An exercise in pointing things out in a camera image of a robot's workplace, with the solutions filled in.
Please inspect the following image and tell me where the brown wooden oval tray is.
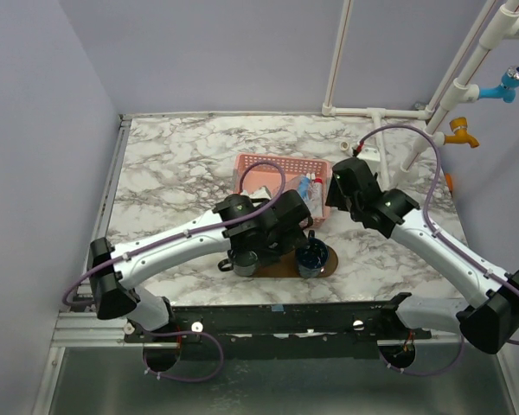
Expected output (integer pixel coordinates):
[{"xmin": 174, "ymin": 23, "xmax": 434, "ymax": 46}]
[{"xmin": 253, "ymin": 246, "xmax": 339, "ymax": 278}]

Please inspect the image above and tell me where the dark green mug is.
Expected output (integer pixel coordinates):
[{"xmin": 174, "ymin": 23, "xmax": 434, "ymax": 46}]
[{"xmin": 217, "ymin": 250, "xmax": 260, "ymax": 277}]

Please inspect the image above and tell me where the dark blue mug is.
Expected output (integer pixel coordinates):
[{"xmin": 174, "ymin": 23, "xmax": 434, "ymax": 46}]
[{"xmin": 295, "ymin": 230, "xmax": 330, "ymax": 278}]

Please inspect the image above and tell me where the pink plastic basket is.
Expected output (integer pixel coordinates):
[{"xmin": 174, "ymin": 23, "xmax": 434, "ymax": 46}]
[{"xmin": 232, "ymin": 152, "xmax": 334, "ymax": 229}]

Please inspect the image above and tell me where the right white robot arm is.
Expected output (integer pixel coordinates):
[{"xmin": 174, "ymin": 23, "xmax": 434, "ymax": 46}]
[{"xmin": 326, "ymin": 157, "xmax": 519, "ymax": 354}]

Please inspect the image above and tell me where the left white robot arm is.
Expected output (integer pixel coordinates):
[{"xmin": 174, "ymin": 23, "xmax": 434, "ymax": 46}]
[{"xmin": 89, "ymin": 190, "xmax": 312, "ymax": 342}]

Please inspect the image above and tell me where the wrapped toothbrush packet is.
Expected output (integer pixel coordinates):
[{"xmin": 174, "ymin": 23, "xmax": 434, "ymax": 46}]
[{"xmin": 308, "ymin": 174, "xmax": 324, "ymax": 217}]

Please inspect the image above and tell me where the blue toothpaste tube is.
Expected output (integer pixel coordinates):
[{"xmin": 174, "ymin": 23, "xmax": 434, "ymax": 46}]
[{"xmin": 297, "ymin": 173, "xmax": 316, "ymax": 208}]

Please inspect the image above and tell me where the orange object at edge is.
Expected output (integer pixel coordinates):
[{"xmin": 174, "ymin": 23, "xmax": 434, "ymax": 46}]
[{"xmin": 444, "ymin": 173, "xmax": 453, "ymax": 193}]

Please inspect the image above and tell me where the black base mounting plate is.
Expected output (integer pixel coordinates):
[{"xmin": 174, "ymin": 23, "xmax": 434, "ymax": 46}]
[{"xmin": 125, "ymin": 294, "xmax": 431, "ymax": 361}]

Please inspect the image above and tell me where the yellow tap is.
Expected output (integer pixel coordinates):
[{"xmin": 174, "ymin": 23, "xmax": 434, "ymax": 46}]
[{"xmin": 445, "ymin": 117, "xmax": 480, "ymax": 149}]

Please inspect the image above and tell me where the blue tap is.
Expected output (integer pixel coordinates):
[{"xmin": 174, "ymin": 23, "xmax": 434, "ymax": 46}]
[{"xmin": 478, "ymin": 65, "xmax": 519, "ymax": 104}]

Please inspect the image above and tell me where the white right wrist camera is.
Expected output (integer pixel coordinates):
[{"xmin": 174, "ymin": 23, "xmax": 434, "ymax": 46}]
[{"xmin": 356, "ymin": 144, "xmax": 381, "ymax": 165}]

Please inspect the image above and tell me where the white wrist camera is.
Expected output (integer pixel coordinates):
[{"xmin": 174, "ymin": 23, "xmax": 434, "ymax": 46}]
[
  {"xmin": 356, "ymin": 144, "xmax": 381, "ymax": 165},
  {"xmin": 240, "ymin": 186, "xmax": 272, "ymax": 200}
]

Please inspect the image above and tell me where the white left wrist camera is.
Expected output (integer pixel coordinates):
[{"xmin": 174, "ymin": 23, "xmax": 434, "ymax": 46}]
[{"xmin": 240, "ymin": 186, "xmax": 272, "ymax": 200}]

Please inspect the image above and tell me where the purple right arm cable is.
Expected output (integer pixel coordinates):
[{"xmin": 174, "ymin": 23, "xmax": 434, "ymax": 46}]
[{"xmin": 354, "ymin": 124, "xmax": 519, "ymax": 376}]

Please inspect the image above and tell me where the aluminium rail frame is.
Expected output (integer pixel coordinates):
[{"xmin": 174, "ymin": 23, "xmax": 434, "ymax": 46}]
[{"xmin": 51, "ymin": 116, "xmax": 131, "ymax": 348}]

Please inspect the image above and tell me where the white pvc pipe frame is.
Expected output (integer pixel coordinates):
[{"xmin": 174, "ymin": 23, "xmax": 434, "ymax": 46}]
[{"xmin": 321, "ymin": 0, "xmax": 519, "ymax": 195}]

